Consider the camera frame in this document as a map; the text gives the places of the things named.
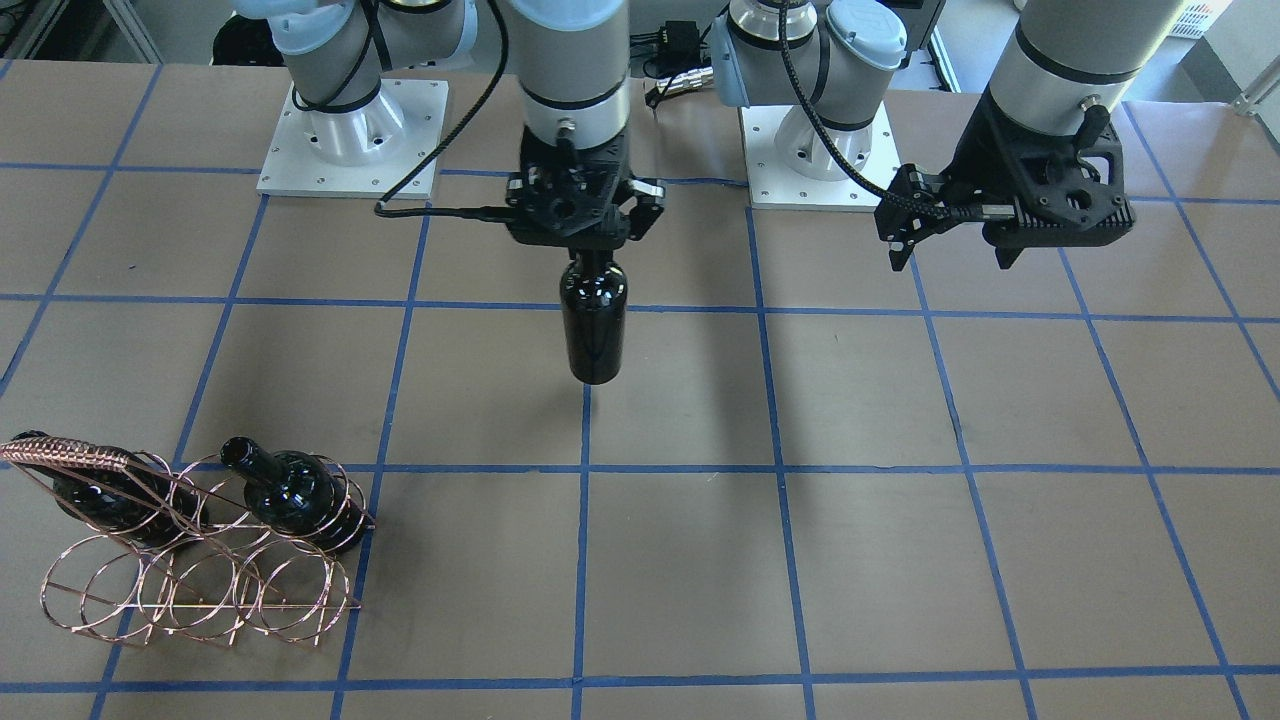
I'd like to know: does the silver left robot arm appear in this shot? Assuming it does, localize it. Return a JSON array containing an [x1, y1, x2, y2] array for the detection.
[[710, 1, 1185, 272]]

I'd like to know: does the copper wire wine basket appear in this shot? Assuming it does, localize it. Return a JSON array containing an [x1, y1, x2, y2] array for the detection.
[[4, 451, 375, 647]]

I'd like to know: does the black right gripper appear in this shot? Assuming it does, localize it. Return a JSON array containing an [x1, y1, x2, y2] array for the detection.
[[504, 129, 666, 251]]

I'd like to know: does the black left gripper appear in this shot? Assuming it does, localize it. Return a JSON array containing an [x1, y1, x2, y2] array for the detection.
[[874, 91, 1137, 272]]

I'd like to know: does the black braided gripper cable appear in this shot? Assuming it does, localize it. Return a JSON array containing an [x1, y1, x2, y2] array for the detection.
[[776, 0, 951, 223]]

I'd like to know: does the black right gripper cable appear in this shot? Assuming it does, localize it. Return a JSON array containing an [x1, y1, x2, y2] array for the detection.
[[374, 0, 513, 222]]

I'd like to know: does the dark bottle in basket front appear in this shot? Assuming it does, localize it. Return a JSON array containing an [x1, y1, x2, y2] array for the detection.
[[220, 436, 366, 555]]

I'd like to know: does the dark bottle in basket rear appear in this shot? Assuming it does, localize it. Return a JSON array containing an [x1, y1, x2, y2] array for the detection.
[[3, 430, 210, 550]]

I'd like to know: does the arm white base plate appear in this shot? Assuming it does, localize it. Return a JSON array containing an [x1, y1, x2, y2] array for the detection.
[[257, 79, 451, 199], [740, 105, 900, 213]]

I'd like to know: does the dark glass wine bottle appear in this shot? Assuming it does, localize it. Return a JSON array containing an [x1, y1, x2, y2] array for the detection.
[[559, 249, 628, 386]]

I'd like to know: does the dark bottle in basket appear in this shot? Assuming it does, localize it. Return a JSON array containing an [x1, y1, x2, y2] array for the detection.
[[220, 436, 366, 555], [3, 430, 210, 550]]

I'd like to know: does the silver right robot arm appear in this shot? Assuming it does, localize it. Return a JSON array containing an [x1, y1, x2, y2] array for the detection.
[[234, 1, 666, 251]]

